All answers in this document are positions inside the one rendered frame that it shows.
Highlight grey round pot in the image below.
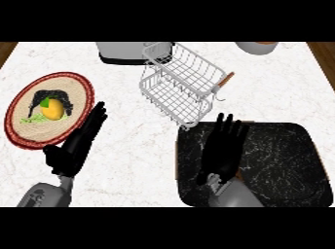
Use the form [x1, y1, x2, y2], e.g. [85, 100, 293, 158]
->
[234, 42, 280, 56]

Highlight black marble tray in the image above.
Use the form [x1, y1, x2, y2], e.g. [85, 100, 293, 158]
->
[174, 121, 335, 208]

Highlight pale appliance with dark base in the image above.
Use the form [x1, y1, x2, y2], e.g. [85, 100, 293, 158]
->
[94, 42, 177, 66]

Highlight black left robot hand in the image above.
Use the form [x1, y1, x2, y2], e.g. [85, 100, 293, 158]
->
[41, 101, 110, 179]

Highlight round woven red-rimmed placemat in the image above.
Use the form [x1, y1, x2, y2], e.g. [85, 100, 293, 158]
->
[3, 71, 97, 151]

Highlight white wire tiered basket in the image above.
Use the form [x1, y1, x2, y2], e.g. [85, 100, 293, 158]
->
[138, 42, 237, 131]

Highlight green leafy garnish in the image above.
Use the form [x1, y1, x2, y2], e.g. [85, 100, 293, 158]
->
[20, 113, 71, 125]

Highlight yellow orange fruit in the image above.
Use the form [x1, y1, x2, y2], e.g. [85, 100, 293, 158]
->
[40, 98, 66, 122]

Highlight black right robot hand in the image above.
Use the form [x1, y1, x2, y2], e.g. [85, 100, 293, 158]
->
[195, 112, 251, 187]

